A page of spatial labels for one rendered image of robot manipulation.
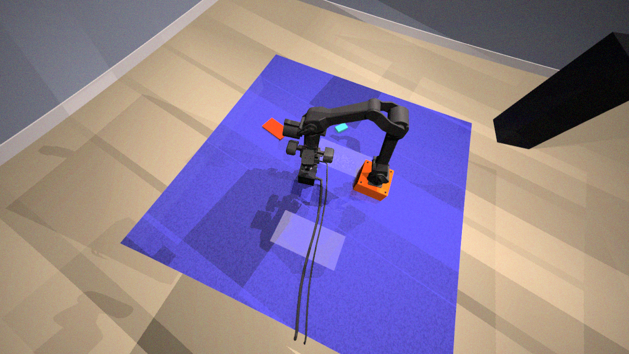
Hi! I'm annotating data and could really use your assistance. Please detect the teal rectangular block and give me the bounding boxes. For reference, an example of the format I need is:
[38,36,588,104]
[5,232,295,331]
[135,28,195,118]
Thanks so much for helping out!
[335,123,348,133]

